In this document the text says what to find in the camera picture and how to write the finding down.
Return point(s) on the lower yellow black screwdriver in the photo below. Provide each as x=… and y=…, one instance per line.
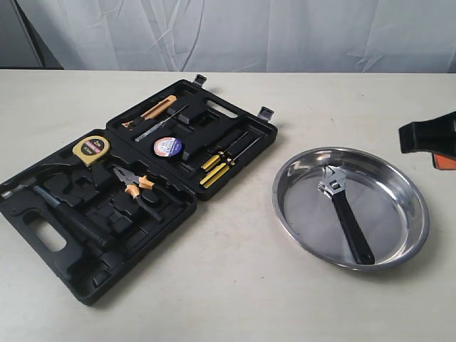
x=224, y=165

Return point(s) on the round stainless steel tray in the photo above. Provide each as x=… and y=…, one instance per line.
x=388, y=206

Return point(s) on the white backdrop curtain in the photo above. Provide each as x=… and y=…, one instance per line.
x=248, y=36

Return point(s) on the black plastic tool case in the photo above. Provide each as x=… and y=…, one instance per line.
x=93, y=209

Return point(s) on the adjustable wrench black handle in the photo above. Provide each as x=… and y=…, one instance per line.
x=333, y=185

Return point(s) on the yellow tape measure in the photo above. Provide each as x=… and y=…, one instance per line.
x=91, y=149

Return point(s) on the test pen screwdriver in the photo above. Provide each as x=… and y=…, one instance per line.
x=160, y=125

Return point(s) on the orange utility knife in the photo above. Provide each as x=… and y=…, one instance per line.
x=151, y=113

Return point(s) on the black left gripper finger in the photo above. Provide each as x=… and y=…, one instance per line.
x=436, y=136

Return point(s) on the black claw hammer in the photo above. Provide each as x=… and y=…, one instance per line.
x=74, y=220

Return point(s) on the electrical tape roll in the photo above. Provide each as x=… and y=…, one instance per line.
x=167, y=147

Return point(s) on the yellow black screwdriver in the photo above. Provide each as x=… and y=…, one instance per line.
x=224, y=165
x=221, y=147

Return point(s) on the pliers with orange grips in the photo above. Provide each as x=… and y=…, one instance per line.
x=134, y=184

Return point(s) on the upper yellow black screwdriver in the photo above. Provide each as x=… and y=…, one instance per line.
x=221, y=147

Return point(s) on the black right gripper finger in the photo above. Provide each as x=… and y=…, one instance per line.
x=441, y=162

